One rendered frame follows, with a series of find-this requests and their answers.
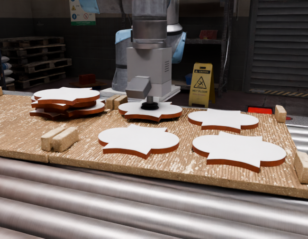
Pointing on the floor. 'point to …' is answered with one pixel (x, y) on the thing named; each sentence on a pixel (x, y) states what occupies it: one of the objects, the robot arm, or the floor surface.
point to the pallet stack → (34, 59)
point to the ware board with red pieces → (88, 82)
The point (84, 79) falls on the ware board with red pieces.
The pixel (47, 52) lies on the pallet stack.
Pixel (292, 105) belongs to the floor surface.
